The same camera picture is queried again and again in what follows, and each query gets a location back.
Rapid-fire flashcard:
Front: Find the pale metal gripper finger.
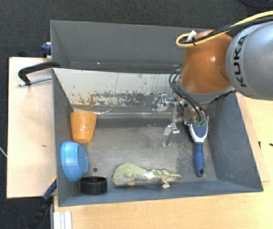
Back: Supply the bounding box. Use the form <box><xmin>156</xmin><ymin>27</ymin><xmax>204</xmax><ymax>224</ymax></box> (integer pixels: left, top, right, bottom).
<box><xmin>151</xmin><ymin>93</ymin><xmax>176</xmax><ymax>117</ymax></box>
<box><xmin>162</xmin><ymin>124</ymin><xmax>181</xmax><ymax>147</ymax></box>

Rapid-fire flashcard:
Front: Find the blue and white brush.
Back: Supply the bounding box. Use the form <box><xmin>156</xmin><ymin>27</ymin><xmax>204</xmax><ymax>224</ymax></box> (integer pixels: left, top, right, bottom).
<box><xmin>188</xmin><ymin>121</ymin><xmax>210</xmax><ymax>178</ymax></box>

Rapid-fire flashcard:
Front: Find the grey metal bin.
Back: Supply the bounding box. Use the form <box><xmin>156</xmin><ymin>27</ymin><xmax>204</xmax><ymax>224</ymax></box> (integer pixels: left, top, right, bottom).
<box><xmin>50</xmin><ymin>20</ymin><xmax>264</xmax><ymax>207</ymax></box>

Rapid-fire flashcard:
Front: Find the green plush toy lizard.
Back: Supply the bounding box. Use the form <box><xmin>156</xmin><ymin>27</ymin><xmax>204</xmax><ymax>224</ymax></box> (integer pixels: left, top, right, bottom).
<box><xmin>112</xmin><ymin>162</ymin><xmax>182</xmax><ymax>189</ymax></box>

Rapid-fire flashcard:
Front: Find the orange plastic cup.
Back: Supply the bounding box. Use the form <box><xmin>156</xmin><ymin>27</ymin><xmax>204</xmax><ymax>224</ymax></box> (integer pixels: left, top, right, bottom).
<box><xmin>70</xmin><ymin>111</ymin><xmax>97</xmax><ymax>144</ymax></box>

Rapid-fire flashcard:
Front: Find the black round lid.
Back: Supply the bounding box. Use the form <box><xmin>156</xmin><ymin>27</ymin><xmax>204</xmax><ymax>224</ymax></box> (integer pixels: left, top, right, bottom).
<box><xmin>79</xmin><ymin>176</ymin><xmax>108</xmax><ymax>195</ymax></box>

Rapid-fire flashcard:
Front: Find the blue plastic bowl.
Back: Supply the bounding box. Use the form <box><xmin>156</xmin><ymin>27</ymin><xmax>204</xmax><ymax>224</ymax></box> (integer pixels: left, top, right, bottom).
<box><xmin>60</xmin><ymin>140</ymin><xmax>89</xmax><ymax>183</ymax></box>

